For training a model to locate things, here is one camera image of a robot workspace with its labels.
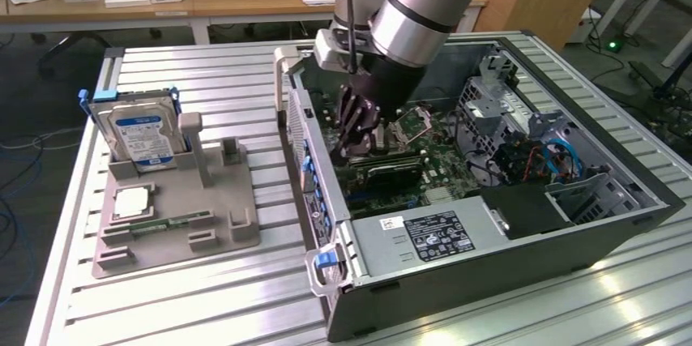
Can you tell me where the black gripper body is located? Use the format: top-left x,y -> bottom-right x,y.
352,55 -> 430,114

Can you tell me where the CPU socket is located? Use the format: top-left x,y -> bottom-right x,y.
384,122 -> 410,156

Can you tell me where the metal socket cover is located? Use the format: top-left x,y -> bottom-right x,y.
396,105 -> 435,139

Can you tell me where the black RAM stick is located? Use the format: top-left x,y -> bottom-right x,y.
348,150 -> 428,169

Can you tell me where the green motherboard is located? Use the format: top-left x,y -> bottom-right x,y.
312,90 -> 483,217

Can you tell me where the silver chipset heatsink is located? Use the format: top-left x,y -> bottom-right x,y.
426,189 -> 462,204

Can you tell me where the silver power supply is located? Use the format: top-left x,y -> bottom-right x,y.
348,194 -> 512,279

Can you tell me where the grey parts rack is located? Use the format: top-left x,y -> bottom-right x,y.
91,113 -> 262,281

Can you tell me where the black plastic shroud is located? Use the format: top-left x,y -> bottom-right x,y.
479,182 -> 579,241

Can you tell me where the hard disk blue caddy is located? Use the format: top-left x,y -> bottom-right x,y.
78,85 -> 184,173

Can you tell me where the green RAM stick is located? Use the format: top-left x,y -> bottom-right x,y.
128,211 -> 211,237

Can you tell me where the grey metal disk bay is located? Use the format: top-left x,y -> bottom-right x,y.
544,171 -> 654,228

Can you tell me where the open black PC case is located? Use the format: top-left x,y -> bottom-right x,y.
272,36 -> 688,343

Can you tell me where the silver CPU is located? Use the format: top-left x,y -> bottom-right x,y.
112,186 -> 154,220

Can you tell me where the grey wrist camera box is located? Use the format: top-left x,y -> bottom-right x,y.
314,28 -> 375,75

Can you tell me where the blue wire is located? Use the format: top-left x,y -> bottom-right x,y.
542,140 -> 587,181

